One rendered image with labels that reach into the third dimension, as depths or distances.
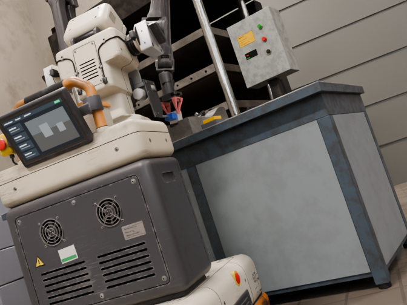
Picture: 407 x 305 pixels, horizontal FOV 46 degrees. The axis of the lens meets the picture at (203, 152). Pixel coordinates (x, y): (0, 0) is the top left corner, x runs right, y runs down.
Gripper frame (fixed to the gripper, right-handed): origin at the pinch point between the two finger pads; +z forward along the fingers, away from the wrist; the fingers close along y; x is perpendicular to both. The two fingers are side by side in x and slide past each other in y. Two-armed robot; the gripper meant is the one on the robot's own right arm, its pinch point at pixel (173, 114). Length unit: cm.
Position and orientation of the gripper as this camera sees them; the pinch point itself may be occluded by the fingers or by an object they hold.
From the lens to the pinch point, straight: 223.1
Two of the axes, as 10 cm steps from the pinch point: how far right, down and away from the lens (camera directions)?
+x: -5.2, 0.2, -8.5
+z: 2.3, 9.7, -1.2
